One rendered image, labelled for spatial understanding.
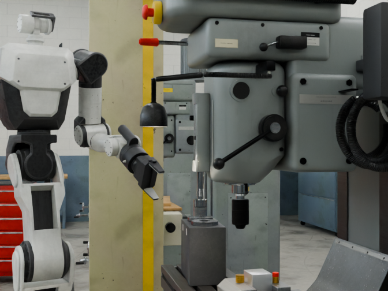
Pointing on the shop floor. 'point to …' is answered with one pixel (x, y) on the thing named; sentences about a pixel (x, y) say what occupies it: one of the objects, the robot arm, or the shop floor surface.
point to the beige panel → (108, 254)
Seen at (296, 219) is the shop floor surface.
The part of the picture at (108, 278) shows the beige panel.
